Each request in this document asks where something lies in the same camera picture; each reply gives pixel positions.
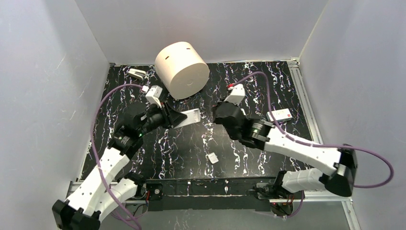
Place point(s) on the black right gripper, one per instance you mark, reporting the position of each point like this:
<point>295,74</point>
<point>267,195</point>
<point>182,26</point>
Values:
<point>221,112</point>

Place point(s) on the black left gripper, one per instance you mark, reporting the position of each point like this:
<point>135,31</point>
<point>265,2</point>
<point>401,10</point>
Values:
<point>168,115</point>

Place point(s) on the white remote control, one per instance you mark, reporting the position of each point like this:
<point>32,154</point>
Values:
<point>192,116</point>

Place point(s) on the white remote battery cover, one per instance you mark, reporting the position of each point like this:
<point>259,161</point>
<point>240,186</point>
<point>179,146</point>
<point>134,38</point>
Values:
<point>212,158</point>

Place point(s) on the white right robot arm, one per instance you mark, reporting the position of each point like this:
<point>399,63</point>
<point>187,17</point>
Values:
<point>333,168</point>

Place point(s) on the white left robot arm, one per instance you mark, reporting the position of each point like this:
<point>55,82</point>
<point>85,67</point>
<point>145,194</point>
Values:
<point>94,200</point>

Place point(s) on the white battery box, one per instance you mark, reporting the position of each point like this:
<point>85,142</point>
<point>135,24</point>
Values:
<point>280,116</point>

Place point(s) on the white cylindrical container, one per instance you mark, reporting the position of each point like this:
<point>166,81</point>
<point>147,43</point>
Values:
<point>181,69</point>

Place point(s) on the white stapler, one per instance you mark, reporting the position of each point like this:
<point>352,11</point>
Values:
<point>136,73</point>

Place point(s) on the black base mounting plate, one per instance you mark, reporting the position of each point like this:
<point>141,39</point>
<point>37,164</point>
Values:
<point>257,193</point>

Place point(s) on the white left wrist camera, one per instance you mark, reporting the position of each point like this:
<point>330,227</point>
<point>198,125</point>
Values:
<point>153,94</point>

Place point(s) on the aluminium frame rail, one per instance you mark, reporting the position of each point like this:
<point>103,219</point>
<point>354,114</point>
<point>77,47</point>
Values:
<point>346,202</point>

